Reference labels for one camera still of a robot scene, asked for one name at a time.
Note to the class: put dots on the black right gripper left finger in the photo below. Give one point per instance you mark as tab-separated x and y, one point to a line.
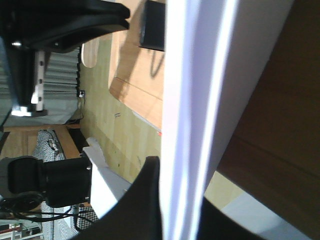
137	215

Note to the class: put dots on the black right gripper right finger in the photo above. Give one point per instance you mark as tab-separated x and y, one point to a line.
215	225

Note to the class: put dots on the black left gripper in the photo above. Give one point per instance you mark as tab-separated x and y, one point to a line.
57	25

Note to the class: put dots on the white paper sheet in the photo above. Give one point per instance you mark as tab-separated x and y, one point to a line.
215	53

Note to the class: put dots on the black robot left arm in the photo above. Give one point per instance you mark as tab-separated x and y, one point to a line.
25	72

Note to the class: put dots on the wooden desk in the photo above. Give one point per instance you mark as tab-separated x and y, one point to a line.
274	151

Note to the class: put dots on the checkered cloth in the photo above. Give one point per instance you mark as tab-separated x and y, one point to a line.
66	222

